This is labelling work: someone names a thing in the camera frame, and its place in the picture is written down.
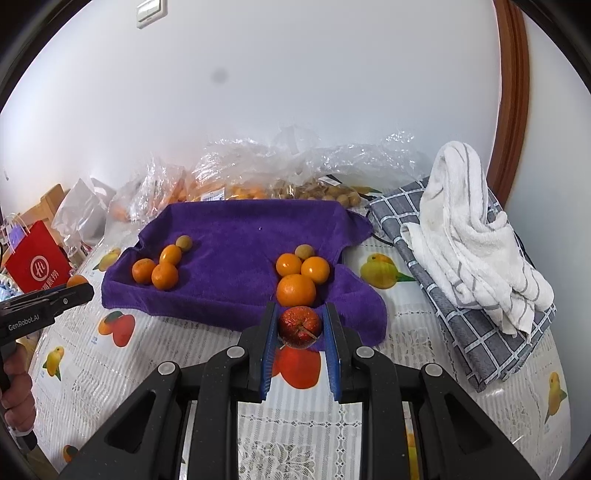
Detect white plastic bag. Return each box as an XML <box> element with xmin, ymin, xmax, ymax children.
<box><xmin>51</xmin><ymin>178</ymin><xmax>115</xmax><ymax>248</ymax></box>

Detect large orange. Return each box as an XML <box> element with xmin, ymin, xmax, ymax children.
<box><xmin>276</xmin><ymin>274</ymin><xmax>317</xmax><ymax>308</ymax></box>

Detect round mandarin orange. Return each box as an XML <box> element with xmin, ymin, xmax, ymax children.
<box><xmin>151</xmin><ymin>262</ymin><xmax>178</xmax><ymax>291</ymax></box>

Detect person's left hand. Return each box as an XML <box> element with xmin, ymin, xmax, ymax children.
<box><xmin>1</xmin><ymin>343</ymin><xmax>36</xmax><ymax>434</ymax></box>

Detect oval kumquat orange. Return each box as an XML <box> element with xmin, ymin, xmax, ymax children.
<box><xmin>301</xmin><ymin>256</ymin><xmax>331</xmax><ymax>285</ymax></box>

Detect brown wooden door frame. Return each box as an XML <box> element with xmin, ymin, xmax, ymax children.
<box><xmin>487</xmin><ymin>1</ymin><xmax>530</xmax><ymax>204</ymax></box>

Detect small orange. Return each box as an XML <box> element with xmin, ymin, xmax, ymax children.
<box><xmin>276</xmin><ymin>253</ymin><xmax>301</xmax><ymax>277</ymax></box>

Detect clear bag of oranges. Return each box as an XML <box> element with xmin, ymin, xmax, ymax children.
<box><xmin>107</xmin><ymin>139</ymin><xmax>301</xmax><ymax>222</ymax></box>

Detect purple towel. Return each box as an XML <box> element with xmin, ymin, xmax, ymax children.
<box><xmin>101</xmin><ymin>199</ymin><xmax>388</xmax><ymax>346</ymax></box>

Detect clear bag of longans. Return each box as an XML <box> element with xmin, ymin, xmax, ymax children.
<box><xmin>273</xmin><ymin>126</ymin><xmax>432</xmax><ymax>206</ymax></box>

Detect tan longan on towel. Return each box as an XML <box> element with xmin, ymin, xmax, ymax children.
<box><xmin>175</xmin><ymin>235</ymin><xmax>192</xmax><ymax>252</ymax></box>

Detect grey checked cloth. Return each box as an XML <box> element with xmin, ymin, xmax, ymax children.
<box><xmin>366</xmin><ymin>177</ymin><xmax>558</xmax><ymax>393</ymax></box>

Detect small red apple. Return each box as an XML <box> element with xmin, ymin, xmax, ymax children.
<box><xmin>277</xmin><ymin>306</ymin><xmax>322</xmax><ymax>349</ymax></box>

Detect red paper gift bag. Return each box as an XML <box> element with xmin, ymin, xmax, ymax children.
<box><xmin>5</xmin><ymin>221</ymin><xmax>71</xmax><ymax>293</ymax></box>

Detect mandarin on towel left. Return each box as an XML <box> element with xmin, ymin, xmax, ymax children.
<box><xmin>131</xmin><ymin>258</ymin><xmax>156</xmax><ymax>285</ymax></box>

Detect tan longan fruit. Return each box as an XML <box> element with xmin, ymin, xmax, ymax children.
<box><xmin>294</xmin><ymin>244</ymin><xmax>315</xmax><ymax>261</ymax></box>

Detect white wall switch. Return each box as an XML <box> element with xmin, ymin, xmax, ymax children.
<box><xmin>136</xmin><ymin>0</ymin><xmax>167</xmax><ymax>29</ymax></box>

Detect oval kumquat on towel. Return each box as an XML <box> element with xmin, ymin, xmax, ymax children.
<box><xmin>159</xmin><ymin>244</ymin><xmax>182</xmax><ymax>266</ymax></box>

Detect small mandarin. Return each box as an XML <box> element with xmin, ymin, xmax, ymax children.
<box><xmin>66</xmin><ymin>274</ymin><xmax>88</xmax><ymax>288</ymax></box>

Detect wooden chair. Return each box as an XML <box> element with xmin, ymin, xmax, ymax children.
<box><xmin>18</xmin><ymin>184</ymin><xmax>68</xmax><ymax>231</ymax></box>

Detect white striped towel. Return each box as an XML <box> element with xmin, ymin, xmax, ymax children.
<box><xmin>401</xmin><ymin>141</ymin><xmax>554</xmax><ymax>336</ymax></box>

